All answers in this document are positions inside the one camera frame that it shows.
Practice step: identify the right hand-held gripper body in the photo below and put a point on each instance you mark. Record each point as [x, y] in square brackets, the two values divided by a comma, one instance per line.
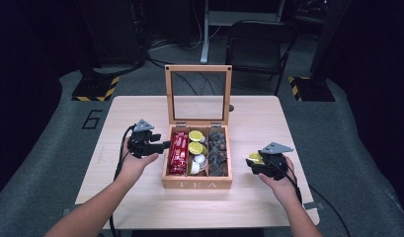
[274, 160]

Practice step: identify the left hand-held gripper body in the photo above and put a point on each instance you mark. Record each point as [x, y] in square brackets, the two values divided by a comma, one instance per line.
[141, 142]

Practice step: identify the yellow-lidded capsule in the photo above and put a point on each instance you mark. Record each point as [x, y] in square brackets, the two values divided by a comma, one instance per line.
[255, 157]
[195, 148]
[196, 135]

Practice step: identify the wooden tea box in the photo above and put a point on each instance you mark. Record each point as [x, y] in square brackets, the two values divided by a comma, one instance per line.
[199, 131]

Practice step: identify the person's left hand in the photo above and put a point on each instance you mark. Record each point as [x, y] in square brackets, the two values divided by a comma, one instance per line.
[135, 166]

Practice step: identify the person's right hand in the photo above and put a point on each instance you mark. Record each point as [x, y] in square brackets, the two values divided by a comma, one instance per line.
[281, 186]

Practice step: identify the stack of red packets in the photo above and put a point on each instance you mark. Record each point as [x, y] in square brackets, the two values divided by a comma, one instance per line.
[177, 153]

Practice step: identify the pile of dark tea packets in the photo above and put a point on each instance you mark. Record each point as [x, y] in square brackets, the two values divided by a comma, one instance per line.
[218, 151]

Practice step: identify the white capsule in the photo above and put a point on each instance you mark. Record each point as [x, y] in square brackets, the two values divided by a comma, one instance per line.
[200, 159]
[194, 168]

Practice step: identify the black round table knob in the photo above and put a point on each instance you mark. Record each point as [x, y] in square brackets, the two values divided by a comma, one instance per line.
[231, 107]

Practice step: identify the dark stand with striped base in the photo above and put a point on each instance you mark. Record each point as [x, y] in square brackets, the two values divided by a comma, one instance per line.
[313, 89]
[97, 87]

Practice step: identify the black folding chair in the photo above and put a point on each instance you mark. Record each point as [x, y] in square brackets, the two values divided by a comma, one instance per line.
[255, 49]

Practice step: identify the grey table edge bracket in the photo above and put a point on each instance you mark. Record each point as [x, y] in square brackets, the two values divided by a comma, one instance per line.
[313, 206]
[66, 211]

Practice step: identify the white metal desk frame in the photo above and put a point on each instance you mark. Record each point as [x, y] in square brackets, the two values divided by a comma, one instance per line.
[205, 39]

